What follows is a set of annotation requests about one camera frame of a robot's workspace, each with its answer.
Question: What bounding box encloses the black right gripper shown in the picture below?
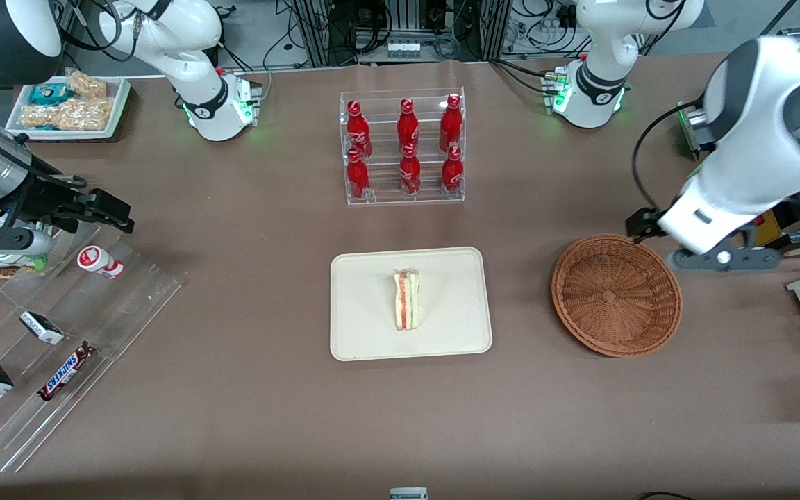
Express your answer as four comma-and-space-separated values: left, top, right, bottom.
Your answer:
3, 175, 136, 235

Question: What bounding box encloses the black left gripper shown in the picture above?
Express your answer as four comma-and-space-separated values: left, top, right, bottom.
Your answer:
625, 207, 670, 243

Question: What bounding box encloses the triangle sandwich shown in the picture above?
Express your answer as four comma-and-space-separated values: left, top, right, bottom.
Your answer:
392, 269, 420, 331

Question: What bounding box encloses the brown wicker basket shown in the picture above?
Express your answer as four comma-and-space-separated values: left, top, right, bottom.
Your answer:
551, 234, 683, 359

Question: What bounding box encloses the white snack tray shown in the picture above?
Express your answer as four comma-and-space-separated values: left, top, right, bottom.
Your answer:
6, 75, 131, 140

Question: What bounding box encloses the cream rectangular tray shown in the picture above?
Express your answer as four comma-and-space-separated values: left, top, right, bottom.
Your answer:
329, 246, 494, 362

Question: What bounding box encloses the white red yogurt bottle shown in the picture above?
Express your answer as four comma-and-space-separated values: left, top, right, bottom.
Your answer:
76, 245, 125, 281

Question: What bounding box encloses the large rice cracker packet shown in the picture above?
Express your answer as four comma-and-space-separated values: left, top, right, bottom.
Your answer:
22, 97, 115, 131

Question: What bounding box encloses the clear acrylic stepped display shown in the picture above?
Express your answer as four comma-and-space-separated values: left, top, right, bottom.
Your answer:
0, 222, 184, 474

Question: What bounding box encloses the green white cup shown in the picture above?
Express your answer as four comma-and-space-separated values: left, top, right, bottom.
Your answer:
0, 251, 49, 273

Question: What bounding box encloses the small rice cracker packet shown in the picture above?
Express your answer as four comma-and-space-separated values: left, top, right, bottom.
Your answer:
67, 69, 108, 99

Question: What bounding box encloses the teal snack packet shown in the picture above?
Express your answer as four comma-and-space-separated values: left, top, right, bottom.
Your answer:
28, 83, 71, 106

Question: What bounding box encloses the snickers chocolate bar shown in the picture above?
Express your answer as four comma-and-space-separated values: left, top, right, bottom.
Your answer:
37, 342, 97, 402

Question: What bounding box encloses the red cola bottle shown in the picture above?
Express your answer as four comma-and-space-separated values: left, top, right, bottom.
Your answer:
441, 145, 464, 195
399, 144, 422, 197
346, 100, 373, 159
397, 98, 420, 150
346, 149, 372, 201
440, 93, 464, 152

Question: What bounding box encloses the clear acrylic bottle rack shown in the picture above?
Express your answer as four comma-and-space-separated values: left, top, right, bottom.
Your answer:
339, 87, 467, 206

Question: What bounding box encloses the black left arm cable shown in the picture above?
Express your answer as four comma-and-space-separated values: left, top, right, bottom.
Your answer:
632, 97, 720, 213

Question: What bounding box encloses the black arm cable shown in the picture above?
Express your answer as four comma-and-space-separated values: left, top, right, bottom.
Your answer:
632, 97, 720, 213
0, 111, 88, 190

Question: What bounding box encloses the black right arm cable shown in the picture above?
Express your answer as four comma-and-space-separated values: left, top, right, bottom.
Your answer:
0, 111, 88, 190

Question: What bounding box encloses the aluminium frame rack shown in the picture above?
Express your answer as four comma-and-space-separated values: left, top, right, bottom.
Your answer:
292, 0, 512, 67

